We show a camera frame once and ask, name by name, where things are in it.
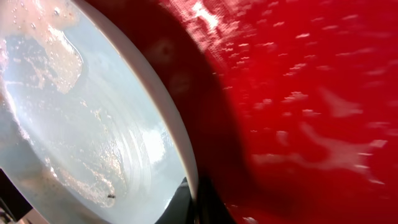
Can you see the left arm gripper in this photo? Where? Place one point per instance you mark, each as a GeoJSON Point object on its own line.
{"type": "Point", "coordinates": [12, 201]}

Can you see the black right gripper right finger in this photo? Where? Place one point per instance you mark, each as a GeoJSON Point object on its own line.
{"type": "Point", "coordinates": [210, 209]}

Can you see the red plastic tray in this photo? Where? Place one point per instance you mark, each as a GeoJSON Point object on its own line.
{"type": "Point", "coordinates": [291, 106]}

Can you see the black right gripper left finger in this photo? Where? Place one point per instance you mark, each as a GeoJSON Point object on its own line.
{"type": "Point", "coordinates": [180, 210]}

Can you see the light blue plate bottom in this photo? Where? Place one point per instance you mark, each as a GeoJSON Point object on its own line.
{"type": "Point", "coordinates": [89, 133]}

